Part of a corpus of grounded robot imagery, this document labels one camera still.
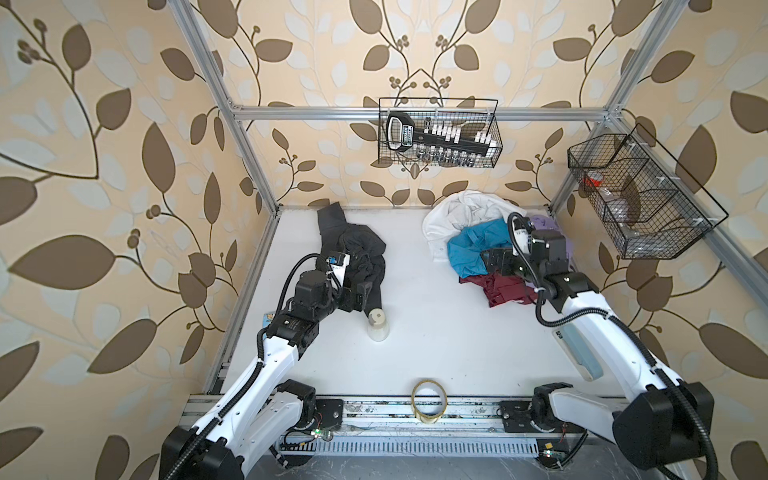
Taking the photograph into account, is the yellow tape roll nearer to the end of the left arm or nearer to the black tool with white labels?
the end of the left arm

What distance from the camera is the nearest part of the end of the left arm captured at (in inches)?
27.1

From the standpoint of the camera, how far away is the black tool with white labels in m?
0.84

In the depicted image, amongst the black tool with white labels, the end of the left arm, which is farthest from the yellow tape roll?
the black tool with white labels

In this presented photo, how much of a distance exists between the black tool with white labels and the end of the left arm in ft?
1.34
